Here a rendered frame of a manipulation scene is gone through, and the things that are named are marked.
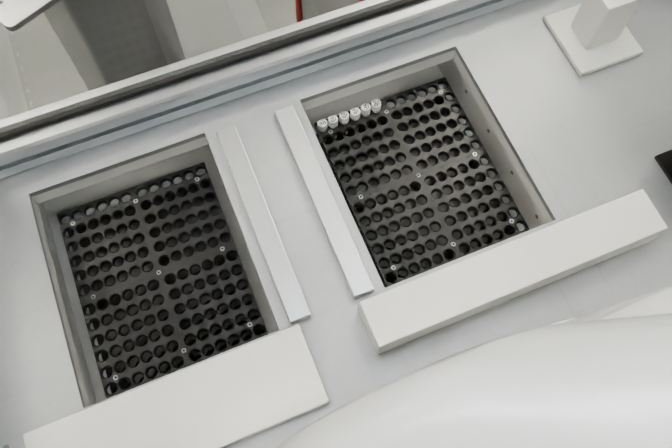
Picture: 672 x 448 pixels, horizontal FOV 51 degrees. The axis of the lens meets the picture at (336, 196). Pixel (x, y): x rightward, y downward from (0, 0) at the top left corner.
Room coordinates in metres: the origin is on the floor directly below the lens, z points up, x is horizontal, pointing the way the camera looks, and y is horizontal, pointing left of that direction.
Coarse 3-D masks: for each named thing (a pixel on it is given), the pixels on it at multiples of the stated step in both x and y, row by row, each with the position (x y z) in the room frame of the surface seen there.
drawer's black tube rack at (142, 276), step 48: (192, 192) 0.34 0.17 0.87; (96, 240) 0.28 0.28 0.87; (144, 240) 0.27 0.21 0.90; (192, 240) 0.27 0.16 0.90; (96, 288) 0.22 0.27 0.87; (144, 288) 0.23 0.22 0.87; (192, 288) 0.23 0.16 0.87; (240, 288) 0.23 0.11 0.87; (96, 336) 0.16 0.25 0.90; (144, 336) 0.17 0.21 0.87; (192, 336) 0.17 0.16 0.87; (240, 336) 0.17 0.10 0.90
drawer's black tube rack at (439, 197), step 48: (432, 96) 0.46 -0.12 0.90; (336, 144) 0.40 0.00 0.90; (384, 144) 0.40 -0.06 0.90; (432, 144) 0.41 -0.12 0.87; (480, 144) 0.40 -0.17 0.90; (384, 192) 0.33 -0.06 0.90; (432, 192) 0.34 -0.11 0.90; (480, 192) 0.34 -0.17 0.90; (384, 240) 0.28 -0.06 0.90; (432, 240) 0.28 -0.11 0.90; (480, 240) 0.28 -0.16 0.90
